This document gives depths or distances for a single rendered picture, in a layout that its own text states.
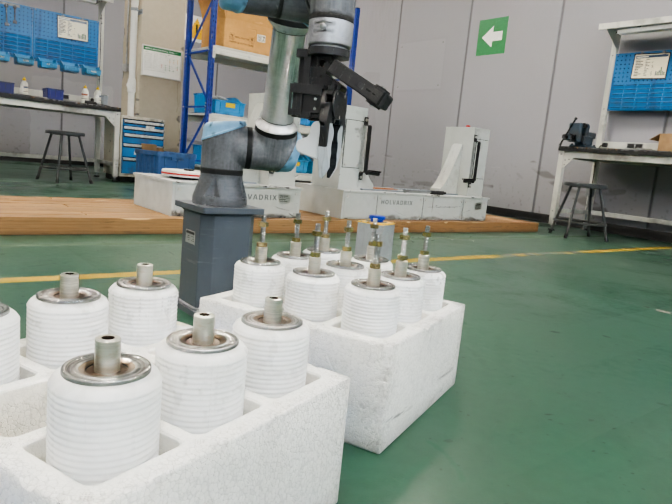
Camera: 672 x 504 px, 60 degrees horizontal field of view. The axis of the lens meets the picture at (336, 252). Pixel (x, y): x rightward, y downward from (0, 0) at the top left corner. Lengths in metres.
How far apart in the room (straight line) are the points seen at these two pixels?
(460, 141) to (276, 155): 3.29
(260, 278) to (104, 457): 0.58
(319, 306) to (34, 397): 0.47
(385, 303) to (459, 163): 3.84
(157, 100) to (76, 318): 6.81
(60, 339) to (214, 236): 0.85
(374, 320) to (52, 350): 0.47
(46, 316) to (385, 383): 0.49
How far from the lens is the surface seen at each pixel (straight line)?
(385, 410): 0.95
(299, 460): 0.72
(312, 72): 1.02
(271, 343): 0.69
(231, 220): 1.59
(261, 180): 3.53
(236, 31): 6.40
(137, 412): 0.54
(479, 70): 7.31
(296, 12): 1.11
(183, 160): 5.67
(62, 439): 0.56
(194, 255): 1.62
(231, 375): 0.62
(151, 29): 7.58
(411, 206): 4.16
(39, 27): 7.05
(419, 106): 7.85
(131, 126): 6.57
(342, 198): 3.73
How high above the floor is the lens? 0.46
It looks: 9 degrees down
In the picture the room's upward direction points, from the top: 6 degrees clockwise
